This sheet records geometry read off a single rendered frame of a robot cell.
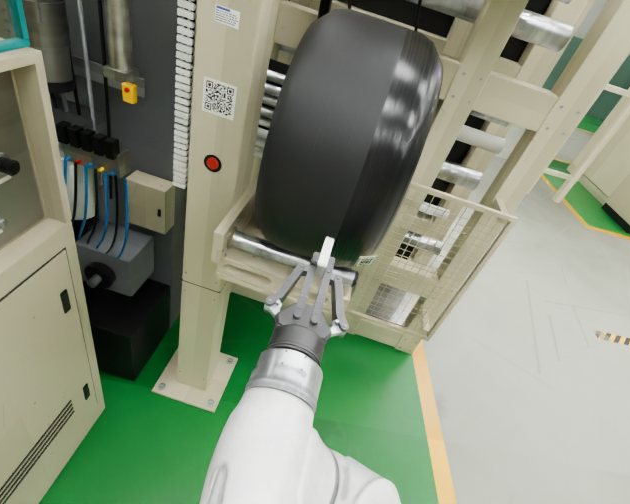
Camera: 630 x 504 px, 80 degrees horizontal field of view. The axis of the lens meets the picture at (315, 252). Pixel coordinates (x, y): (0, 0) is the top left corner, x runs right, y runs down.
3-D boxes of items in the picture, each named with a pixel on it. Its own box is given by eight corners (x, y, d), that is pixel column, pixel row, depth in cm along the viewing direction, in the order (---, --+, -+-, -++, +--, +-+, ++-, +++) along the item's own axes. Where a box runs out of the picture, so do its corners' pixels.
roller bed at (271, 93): (236, 153, 133) (249, 64, 115) (250, 138, 145) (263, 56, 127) (289, 171, 133) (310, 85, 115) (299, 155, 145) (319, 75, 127)
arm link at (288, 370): (246, 377, 43) (264, 333, 47) (240, 405, 49) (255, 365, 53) (322, 402, 43) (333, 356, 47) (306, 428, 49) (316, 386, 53)
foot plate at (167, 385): (151, 391, 153) (151, 389, 151) (182, 340, 174) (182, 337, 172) (214, 413, 153) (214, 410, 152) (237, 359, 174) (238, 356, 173)
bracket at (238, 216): (209, 261, 97) (213, 231, 91) (258, 190, 128) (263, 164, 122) (222, 265, 97) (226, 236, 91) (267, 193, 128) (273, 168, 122)
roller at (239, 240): (226, 237, 95) (233, 225, 98) (226, 248, 99) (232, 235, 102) (357, 282, 95) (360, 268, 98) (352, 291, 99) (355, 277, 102)
